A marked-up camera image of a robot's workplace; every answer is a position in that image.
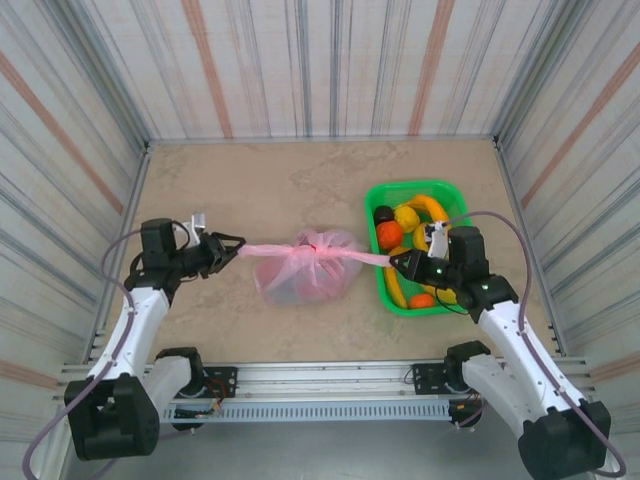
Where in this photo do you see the green plastic basket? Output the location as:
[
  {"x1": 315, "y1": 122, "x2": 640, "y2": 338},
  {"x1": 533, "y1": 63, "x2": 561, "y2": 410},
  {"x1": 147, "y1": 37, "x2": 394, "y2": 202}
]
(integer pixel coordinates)
[{"x1": 363, "y1": 179, "x2": 474, "y2": 318}]

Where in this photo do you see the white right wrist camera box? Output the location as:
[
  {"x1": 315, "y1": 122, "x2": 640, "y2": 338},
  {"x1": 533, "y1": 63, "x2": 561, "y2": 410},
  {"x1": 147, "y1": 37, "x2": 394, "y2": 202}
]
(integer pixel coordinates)
[{"x1": 426, "y1": 219, "x2": 451, "y2": 259}]

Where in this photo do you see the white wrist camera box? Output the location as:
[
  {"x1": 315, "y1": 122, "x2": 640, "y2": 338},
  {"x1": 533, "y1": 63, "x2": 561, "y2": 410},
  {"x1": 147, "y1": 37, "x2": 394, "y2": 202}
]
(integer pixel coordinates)
[
  {"x1": 426, "y1": 219, "x2": 451, "y2": 259},
  {"x1": 189, "y1": 212, "x2": 209, "y2": 246}
]

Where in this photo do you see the aluminium enclosure frame bar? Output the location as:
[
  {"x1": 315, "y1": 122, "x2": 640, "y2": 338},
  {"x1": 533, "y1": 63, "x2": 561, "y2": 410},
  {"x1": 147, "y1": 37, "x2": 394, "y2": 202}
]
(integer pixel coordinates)
[
  {"x1": 147, "y1": 134, "x2": 497, "y2": 147},
  {"x1": 82, "y1": 141, "x2": 153, "y2": 364},
  {"x1": 493, "y1": 134, "x2": 569, "y2": 357}
]

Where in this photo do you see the long yellow fake banana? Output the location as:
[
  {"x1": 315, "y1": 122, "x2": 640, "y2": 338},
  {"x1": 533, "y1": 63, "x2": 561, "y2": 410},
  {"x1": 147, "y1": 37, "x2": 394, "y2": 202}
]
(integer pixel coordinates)
[{"x1": 412, "y1": 222, "x2": 439, "y2": 253}]

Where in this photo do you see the large fake orange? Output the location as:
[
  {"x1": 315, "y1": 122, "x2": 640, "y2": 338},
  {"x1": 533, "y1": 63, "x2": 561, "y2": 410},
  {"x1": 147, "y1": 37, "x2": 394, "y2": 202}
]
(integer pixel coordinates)
[{"x1": 375, "y1": 221, "x2": 405, "y2": 250}]

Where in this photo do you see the yellow wrinkled round fake fruit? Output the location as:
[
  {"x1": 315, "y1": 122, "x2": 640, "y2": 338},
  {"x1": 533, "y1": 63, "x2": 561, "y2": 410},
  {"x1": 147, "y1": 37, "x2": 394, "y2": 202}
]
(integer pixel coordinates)
[{"x1": 393, "y1": 204, "x2": 420, "y2": 234}]

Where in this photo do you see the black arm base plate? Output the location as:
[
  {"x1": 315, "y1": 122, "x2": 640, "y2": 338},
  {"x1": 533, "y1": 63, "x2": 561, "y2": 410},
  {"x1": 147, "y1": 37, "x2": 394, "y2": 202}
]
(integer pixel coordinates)
[
  {"x1": 410, "y1": 362, "x2": 466, "y2": 396},
  {"x1": 189, "y1": 366, "x2": 239, "y2": 400}
]

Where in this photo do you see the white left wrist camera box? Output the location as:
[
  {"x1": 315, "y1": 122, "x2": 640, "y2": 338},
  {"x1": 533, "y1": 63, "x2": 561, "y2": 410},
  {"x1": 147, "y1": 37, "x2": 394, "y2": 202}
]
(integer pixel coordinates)
[{"x1": 189, "y1": 212, "x2": 209, "y2": 246}]

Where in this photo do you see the pink printed plastic bag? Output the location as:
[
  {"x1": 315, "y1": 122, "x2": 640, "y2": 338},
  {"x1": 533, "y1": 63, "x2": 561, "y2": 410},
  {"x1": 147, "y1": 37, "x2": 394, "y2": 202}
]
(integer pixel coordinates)
[{"x1": 238, "y1": 227, "x2": 392, "y2": 307}]

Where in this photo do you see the aluminium mounting rail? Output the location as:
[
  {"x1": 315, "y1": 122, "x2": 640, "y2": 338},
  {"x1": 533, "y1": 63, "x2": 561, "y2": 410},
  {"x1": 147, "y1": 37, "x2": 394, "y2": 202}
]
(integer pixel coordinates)
[{"x1": 52, "y1": 357, "x2": 599, "y2": 406}]

